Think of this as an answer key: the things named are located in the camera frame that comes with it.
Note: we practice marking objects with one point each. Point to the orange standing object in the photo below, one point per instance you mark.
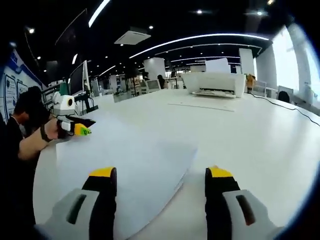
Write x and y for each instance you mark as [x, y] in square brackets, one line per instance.
[250, 83]

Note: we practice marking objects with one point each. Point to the white table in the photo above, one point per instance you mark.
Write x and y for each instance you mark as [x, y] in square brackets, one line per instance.
[250, 150]

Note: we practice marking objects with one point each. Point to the stack of white printing papers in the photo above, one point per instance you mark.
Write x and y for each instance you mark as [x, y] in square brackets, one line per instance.
[130, 162]

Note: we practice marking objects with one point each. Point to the ceiling air vent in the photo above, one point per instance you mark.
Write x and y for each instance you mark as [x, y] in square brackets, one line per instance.
[132, 37]

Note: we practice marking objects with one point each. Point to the large black monitor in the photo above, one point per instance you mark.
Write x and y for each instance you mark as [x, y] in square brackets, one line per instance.
[77, 80]

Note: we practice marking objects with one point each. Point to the black wristband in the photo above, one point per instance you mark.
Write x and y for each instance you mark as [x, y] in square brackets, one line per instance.
[45, 133]

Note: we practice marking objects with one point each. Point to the bright window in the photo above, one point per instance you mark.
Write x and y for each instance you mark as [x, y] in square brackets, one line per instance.
[285, 67]

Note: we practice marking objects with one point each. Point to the blue framed wall poster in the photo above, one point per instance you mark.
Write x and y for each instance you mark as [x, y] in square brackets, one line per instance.
[12, 87]

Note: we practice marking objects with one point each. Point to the printer feed paper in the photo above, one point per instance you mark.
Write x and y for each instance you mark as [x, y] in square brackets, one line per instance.
[217, 65]

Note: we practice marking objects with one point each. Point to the person's left hand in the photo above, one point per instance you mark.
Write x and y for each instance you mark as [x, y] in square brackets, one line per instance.
[52, 130]

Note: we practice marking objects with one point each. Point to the white printer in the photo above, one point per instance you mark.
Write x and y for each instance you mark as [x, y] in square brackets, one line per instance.
[225, 81]

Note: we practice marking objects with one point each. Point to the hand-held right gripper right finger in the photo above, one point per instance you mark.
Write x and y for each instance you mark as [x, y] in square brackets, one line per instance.
[217, 205]

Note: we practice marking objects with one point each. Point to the white office chair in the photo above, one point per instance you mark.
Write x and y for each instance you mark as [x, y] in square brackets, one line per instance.
[153, 85]

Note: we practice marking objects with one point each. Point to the black chair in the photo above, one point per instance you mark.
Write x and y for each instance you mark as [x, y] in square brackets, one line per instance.
[284, 97]

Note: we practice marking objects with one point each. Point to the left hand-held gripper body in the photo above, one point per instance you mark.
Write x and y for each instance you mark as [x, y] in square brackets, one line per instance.
[60, 107]

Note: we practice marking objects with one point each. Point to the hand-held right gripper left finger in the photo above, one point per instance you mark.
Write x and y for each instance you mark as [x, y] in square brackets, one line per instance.
[102, 205]

